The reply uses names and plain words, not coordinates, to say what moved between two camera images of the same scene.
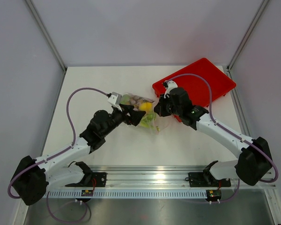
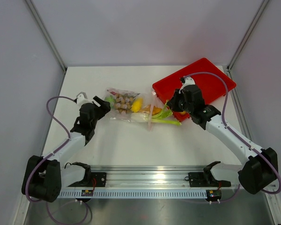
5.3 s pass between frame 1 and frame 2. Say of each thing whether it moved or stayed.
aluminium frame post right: stayed
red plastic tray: stayed
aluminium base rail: stayed
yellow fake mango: moved
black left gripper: moved
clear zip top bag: moved
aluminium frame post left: stayed
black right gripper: moved
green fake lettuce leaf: moved
